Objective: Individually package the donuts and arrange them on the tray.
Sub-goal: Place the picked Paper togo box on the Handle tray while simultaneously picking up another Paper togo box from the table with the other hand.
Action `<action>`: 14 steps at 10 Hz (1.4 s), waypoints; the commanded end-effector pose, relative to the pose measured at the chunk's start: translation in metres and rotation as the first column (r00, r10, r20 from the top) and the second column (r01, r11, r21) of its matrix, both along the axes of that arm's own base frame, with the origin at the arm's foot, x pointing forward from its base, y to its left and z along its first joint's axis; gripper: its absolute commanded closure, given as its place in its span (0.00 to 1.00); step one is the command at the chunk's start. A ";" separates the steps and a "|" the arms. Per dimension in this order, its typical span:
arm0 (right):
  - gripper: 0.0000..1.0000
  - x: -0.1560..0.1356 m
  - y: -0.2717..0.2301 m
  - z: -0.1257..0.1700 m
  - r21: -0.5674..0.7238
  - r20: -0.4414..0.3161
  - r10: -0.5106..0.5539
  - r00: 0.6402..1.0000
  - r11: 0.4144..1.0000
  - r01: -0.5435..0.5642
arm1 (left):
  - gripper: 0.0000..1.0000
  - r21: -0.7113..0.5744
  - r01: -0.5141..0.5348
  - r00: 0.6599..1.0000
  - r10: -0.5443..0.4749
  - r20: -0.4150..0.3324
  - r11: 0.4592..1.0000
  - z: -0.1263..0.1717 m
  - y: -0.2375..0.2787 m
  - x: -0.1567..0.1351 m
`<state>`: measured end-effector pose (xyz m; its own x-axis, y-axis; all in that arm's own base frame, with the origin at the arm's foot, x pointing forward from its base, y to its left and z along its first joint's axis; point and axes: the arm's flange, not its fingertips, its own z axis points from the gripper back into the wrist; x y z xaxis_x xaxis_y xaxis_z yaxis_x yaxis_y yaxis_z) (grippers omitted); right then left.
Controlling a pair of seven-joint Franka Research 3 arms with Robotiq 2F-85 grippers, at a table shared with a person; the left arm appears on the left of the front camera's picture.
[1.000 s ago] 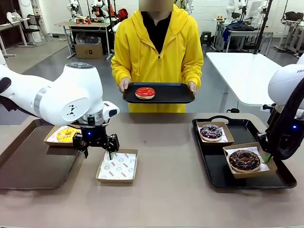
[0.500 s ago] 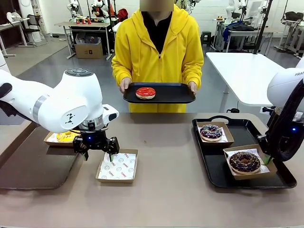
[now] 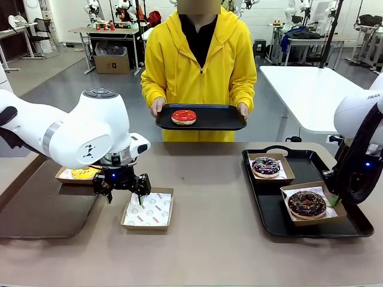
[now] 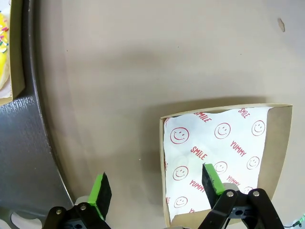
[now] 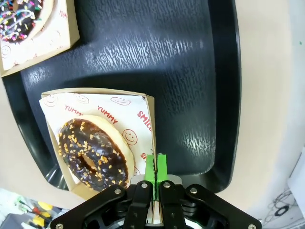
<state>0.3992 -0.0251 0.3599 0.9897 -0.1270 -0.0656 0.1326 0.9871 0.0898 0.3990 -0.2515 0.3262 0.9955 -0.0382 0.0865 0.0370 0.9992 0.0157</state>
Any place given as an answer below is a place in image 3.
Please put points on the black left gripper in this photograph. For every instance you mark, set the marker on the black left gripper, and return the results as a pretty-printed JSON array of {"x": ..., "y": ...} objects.
[{"x": 119, "y": 179}]

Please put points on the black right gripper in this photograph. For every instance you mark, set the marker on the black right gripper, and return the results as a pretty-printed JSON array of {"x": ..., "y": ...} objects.
[{"x": 368, "y": 167}]

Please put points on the chocolate sprinkled donut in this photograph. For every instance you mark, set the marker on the chocolate sprinkled donut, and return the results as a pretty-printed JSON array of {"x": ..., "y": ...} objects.
[{"x": 306, "y": 204}]

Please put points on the yellow frosted donut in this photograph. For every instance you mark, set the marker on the yellow frosted donut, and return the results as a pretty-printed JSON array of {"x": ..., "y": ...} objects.
[{"x": 85, "y": 173}]

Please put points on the kraft paper food box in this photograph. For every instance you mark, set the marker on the kraft paper food box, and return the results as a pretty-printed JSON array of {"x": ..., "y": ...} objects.
[
  {"x": 317, "y": 222},
  {"x": 64, "y": 180},
  {"x": 146, "y": 227},
  {"x": 288, "y": 177}
]

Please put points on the purple glazed donut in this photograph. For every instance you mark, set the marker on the purple glazed donut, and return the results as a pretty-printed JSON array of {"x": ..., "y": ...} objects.
[{"x": 265, "y": 168}]

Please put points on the black serving tray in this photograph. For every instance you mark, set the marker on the black serving tray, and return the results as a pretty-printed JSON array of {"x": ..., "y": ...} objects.
[{"x": 215, "y": 119}]

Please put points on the person's right forearm yellow sleeve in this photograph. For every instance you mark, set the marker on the person's right forearm yellow sleeve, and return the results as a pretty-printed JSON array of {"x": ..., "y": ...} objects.
[{"x": 151, "y": 88}]

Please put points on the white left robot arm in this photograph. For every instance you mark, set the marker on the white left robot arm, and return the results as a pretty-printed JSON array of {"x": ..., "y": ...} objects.
[{"x": 89, "y": 125}]

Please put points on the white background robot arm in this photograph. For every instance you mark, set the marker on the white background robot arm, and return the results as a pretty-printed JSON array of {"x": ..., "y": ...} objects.
[{"x": 91, "y": 10}]

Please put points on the person's left forearm yellow sleeve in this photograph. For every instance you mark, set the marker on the person's left forearm yellow sleeve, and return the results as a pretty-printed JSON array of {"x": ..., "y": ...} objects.
[{"x": 245, "y": 89}]

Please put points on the large black plastic tray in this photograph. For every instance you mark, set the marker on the large black plastic tray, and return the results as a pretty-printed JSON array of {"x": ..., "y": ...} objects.
[{"x": 269, "y": 215}]

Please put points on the large brown plastic tray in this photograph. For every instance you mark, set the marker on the large brown plastic tray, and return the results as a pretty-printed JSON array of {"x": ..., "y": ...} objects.
[{"x": 45, "y": 215}]

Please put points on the person's right hand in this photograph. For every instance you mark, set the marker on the person's right hand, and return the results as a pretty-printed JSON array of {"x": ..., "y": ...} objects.
[{"x": 157, "y": 107}]

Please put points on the person's left hand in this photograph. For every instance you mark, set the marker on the person's left hand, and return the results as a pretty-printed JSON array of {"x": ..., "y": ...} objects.
[{"x": 243, "y": 110}]

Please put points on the red frosted donut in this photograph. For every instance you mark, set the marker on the red frosted donut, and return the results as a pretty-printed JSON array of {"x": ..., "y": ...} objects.
[{"x": 183, "y": 117}]

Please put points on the large white table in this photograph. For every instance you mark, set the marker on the large white table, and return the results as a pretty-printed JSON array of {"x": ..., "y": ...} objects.
[{"x": 299, "y": 89}]

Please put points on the brown cardboard box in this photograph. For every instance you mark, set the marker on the brown cardboard box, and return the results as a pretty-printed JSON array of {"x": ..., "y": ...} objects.
[{"x": 112, "y": 64}]

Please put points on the person in yellow hoodie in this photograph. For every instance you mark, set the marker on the person in yellow hoodie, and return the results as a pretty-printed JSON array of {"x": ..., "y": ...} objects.
[{"x": 179, "y": 65}]

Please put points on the grey-top workshop table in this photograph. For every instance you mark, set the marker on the grey-top workshop table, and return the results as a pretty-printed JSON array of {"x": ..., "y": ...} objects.
[{"x": 323, "y": 39}]

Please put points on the black slanted stand pole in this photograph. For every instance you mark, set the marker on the black slanted stand pole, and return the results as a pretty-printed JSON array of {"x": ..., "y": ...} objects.
[{"x": 330, "y": 36}]

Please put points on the black clothing pile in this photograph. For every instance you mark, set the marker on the black clothing pile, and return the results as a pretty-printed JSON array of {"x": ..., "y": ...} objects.
[{"x": 302, "y": 34}]

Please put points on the dark grey plastic stool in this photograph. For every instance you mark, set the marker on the dark grey plastic stool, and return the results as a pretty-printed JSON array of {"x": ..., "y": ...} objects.
[{"x": 259, "y": 48}]

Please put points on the white height-adjustable desk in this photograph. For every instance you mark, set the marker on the white height-adjustable desk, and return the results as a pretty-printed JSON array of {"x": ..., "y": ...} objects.
[{"x": 145, "y": 34}]

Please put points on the wooden-top metal desk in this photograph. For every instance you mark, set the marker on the wooden-top metal desk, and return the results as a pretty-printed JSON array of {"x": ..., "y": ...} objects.
[{"x": 104, "y": 30}]

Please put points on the red bag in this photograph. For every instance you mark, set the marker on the red bag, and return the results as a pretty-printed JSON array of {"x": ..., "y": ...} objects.
[{"x": 154, "y": 18}]

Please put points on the black office chair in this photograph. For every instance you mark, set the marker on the black office chair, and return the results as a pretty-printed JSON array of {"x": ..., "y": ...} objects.
[{"x": 42, "y": 33}]

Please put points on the grey-top side table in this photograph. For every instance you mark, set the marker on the grey-top side table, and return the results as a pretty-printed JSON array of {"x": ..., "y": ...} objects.
[{"x": 15, "y": 31}]

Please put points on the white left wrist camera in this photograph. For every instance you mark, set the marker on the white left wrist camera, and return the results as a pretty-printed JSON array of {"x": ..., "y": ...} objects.
[{"x": 140, "y": 148}]

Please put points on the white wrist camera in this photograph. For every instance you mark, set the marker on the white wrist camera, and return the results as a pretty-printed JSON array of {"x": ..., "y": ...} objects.
[
  {"x": 335, "y": 139},
  {"x": 140, "y": 148}
]

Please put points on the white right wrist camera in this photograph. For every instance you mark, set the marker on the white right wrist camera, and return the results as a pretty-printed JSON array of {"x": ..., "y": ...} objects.
[{"x": 335, "y": 139}]

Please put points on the white cylindrical pedestal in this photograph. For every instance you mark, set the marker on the white cylindrical pedestal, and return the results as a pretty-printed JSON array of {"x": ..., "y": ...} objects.
[{"x": 3, "y": 74}]

